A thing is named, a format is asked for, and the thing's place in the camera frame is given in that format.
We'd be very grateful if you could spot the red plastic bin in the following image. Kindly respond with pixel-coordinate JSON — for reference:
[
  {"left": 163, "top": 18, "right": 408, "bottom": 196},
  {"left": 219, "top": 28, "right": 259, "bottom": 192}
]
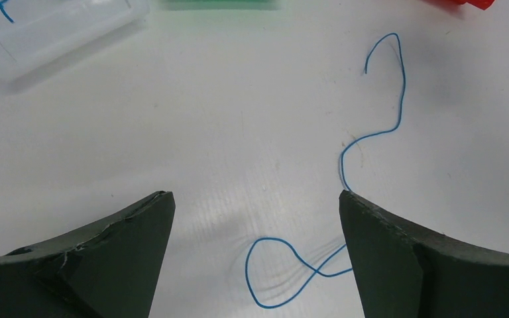
[{"left": 427, "top": 0, "right": 494, "bottom": 10}]

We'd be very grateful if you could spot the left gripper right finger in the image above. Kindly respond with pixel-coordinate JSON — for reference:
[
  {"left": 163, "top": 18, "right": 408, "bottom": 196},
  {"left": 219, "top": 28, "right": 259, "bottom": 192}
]
[{"left": 339, "top": 191, "right": 509, "bottom": 317}]

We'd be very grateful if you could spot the white plastic bin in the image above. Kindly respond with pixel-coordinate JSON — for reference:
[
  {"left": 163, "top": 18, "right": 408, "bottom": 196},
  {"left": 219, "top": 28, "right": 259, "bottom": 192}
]
[{"left": 0, "top": 0, "right": 150, "bottom": 82}]

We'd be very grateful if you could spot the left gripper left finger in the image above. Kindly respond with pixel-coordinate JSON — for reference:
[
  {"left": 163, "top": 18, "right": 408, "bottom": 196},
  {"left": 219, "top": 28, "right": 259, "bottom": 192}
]
[{"left": 0, "top": 191, "right": 176, "bottom": 317}]

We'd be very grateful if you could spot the green plastic bin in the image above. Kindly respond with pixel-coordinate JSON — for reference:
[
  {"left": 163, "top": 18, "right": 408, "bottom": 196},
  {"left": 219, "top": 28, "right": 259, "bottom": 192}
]
[{"left": 160, "top": 0, "right": 280, "bottom": 11}]

